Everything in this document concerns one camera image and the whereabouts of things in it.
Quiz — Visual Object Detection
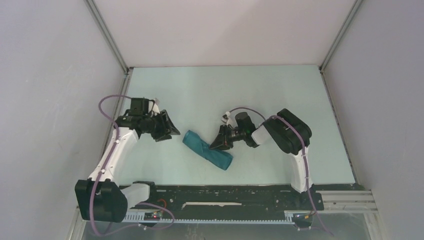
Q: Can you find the aluminium left corner post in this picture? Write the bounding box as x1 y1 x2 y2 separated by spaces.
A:
84 0 129 75

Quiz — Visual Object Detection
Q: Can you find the white slotted cable duct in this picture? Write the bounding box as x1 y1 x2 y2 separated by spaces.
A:
122 211 294 225

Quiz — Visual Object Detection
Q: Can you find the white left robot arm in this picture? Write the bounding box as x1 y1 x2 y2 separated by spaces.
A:
74 97 180 223

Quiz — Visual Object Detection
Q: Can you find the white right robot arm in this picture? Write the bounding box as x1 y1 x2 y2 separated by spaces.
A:
209 108 313 209

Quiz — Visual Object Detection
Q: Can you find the teal cloth napkin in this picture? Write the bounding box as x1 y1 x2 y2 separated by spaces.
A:
182 130 233 171

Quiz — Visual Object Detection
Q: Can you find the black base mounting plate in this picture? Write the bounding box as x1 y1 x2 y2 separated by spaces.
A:
147 184 324 222

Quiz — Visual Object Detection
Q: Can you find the aluminium right corner post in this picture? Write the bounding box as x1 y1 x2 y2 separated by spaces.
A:
319 0 365 74

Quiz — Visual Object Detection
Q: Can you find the aluminium front frame rail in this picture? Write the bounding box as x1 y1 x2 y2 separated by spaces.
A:
76 189 379 213

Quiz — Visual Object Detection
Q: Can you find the aluminium left side rail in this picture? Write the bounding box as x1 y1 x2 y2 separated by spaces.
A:
102 67 134 154

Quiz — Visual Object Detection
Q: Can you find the aluminium corner post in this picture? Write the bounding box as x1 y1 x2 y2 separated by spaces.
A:
319 0 365 74
84 0 129 75

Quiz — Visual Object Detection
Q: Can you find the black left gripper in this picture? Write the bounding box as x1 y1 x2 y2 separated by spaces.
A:
142 110 180 143

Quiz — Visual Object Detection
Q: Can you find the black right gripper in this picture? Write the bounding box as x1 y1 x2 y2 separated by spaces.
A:
209 123 247 151

